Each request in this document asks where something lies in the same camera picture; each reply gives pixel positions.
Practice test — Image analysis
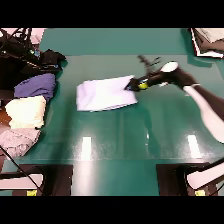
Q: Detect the black garment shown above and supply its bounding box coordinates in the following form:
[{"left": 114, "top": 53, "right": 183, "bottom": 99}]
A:
[{"left": 39, "top": 49, "right": 68, "bottom": 73}]

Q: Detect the cream garment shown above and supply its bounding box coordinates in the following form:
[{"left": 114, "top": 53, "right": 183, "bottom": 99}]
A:
[{"left": 4, "top": 95, "right": 47, "bottom": 131}]

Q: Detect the blue garment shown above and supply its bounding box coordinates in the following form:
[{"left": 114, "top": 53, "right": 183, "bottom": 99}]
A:
[{"left": 13, "top": 72, "right": 57, "bottom": 102}]

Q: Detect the grey garment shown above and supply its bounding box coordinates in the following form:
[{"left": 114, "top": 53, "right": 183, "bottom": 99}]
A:
[{"left": 0, "top": 127, "right": 42, "bottom": 158}]

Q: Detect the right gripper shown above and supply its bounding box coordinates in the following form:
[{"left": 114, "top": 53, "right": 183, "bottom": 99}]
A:
[{"left": 126, "top": 75, "right": 158, "bottom": 93}]

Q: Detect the dark folded garment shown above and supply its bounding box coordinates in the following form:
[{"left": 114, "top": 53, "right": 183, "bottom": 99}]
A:
[{"left": 191, "top": 28, "right": 224, "bottom": 56}]

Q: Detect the white shirt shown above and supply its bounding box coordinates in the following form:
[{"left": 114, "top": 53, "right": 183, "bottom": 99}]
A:
[{"left": 75, "top": 74, "right": 139, "bottom": 113}]

